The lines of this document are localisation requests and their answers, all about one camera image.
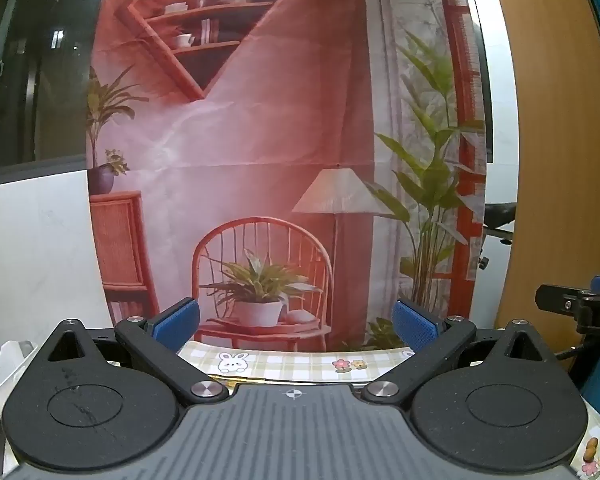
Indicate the printed room backdrop cloth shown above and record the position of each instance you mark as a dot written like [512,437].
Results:
[290,135]

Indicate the black saddle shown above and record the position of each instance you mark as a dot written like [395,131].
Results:
[500,212]

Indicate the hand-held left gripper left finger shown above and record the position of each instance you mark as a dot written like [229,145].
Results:
[177,320]

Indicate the wooden panel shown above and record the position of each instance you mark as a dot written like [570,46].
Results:
[545,110]

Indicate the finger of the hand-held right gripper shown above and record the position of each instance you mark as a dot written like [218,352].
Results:
[555,301]

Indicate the checkered bunny tablecloth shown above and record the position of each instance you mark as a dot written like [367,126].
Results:
[280,362]

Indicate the white plastic basket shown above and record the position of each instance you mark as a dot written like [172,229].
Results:
[5,365]

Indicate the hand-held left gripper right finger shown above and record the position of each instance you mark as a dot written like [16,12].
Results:
[415,327]

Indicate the dark glass window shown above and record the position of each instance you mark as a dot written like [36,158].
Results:
[35,70]

